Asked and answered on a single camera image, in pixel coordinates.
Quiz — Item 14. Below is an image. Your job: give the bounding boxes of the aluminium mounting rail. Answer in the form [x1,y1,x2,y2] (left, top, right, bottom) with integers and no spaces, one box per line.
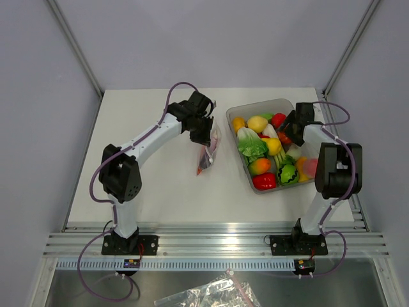
[43,221,390,258]

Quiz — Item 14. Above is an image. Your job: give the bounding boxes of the spare clear plastic bags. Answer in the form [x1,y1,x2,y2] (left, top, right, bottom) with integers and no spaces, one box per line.
[154,269,261,306]

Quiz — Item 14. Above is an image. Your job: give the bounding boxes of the toy red apple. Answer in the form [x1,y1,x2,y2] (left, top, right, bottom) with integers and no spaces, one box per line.
[271,113,286,129]

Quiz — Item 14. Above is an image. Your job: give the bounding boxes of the white slotted cable duct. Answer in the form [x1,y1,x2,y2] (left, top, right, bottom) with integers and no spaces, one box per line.
[56,258,314,272]

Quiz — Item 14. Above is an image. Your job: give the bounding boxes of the toy white radish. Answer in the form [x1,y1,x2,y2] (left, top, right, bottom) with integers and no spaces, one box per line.
[262,123,279,138]

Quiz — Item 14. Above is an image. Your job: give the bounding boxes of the toy red bell pepper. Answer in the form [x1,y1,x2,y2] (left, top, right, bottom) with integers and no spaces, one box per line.
[252,172,277,191]

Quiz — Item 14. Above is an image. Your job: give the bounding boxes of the toy orange fruit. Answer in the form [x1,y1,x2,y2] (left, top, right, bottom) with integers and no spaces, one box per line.
[232,117,246,134]

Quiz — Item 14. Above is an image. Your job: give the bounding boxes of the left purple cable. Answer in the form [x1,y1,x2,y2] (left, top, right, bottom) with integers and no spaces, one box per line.
[76,81,201,303]

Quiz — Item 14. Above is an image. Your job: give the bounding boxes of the toy mango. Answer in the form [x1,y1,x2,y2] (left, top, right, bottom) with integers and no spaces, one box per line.
[248,158,271,176]

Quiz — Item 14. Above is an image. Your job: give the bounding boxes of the toy green vegetable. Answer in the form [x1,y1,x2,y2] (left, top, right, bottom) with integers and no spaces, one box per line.
[260,113,274,122]

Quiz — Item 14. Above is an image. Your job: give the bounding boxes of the toy white onion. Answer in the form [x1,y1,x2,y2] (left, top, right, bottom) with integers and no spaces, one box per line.
[286,144,302,161]

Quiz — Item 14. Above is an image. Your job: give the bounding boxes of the toy napa cabbage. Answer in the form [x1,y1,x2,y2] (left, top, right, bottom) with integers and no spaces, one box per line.
[237,127,268,166]

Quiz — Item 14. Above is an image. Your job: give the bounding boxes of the toy yellow pear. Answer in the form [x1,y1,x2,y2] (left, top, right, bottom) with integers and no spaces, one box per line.
[247,116,268,133]

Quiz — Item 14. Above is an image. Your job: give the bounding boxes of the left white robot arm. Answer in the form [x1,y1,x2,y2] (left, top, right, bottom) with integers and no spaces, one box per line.
[98,91,215,255]

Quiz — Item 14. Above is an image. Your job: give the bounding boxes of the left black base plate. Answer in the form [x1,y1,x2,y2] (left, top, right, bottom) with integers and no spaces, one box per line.
[101,235,159,256]

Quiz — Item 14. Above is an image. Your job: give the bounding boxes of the toy pink peach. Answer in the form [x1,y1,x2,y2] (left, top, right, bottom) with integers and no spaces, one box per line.
[302,158,318,179]

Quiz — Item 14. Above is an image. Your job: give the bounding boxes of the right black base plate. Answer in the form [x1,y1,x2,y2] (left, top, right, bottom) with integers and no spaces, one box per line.
[266,235,328,256]

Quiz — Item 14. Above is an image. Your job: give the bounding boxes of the clear dotted zip bag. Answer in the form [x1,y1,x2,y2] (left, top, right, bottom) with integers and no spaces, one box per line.
[200,122,222,171]

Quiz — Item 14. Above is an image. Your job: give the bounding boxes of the toy carrot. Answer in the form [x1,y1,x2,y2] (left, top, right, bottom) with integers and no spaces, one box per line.
[196,149,213,175]

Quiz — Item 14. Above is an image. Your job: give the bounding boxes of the grey plastic food tray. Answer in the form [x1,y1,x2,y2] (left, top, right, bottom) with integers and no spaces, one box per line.
[226,98,318,194]

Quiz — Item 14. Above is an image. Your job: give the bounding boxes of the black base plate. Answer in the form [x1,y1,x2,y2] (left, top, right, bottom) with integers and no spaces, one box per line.
[101,235,159,256]
[266,235,328,256]

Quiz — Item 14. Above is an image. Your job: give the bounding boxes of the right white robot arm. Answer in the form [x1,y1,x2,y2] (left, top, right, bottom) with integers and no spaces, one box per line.
[270,102,362,256]

